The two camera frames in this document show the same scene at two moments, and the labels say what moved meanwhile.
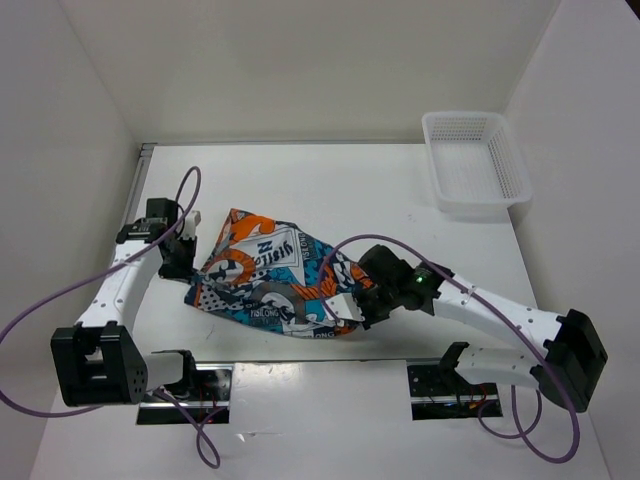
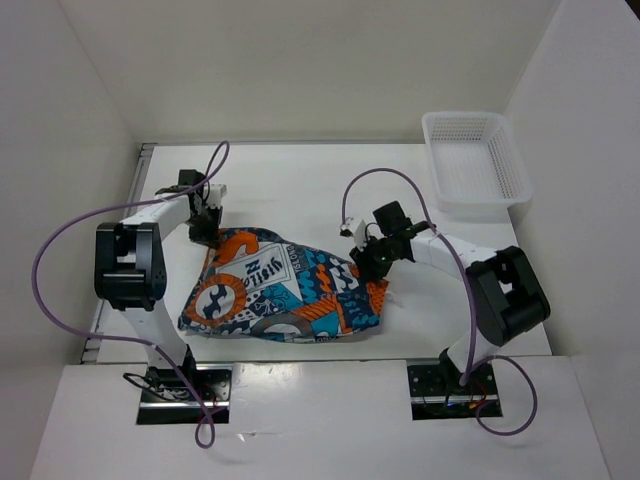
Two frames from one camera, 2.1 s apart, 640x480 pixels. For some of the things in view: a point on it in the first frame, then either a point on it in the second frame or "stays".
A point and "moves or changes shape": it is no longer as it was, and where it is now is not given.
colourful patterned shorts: (269, 273) moves or changes shape
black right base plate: (441, 391) stays
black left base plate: (211, 396) stays
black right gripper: (369, 319) -> (370, 270)
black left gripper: (184, 271) -> (210, 237)
